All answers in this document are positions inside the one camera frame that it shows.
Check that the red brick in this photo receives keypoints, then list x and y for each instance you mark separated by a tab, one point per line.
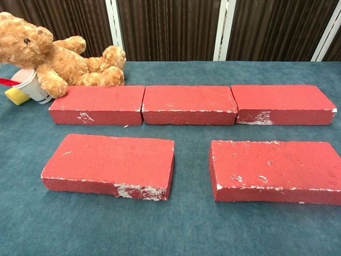
98	101
274	165
186	101
279	98
106	160

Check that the blue table cloth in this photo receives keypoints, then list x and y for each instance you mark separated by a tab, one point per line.
160	226

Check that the brown pleated partition panel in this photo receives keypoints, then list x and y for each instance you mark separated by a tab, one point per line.
170	26
336	54
74	16
277	26

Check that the brown teddy bear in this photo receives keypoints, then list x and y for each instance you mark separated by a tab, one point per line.
66	61

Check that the white paper cup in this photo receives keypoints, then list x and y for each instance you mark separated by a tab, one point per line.
32	88

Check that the yellow sponge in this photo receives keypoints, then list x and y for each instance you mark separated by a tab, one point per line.
14	97

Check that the white partition post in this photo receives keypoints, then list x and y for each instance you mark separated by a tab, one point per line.
329	32
114	24
224	26

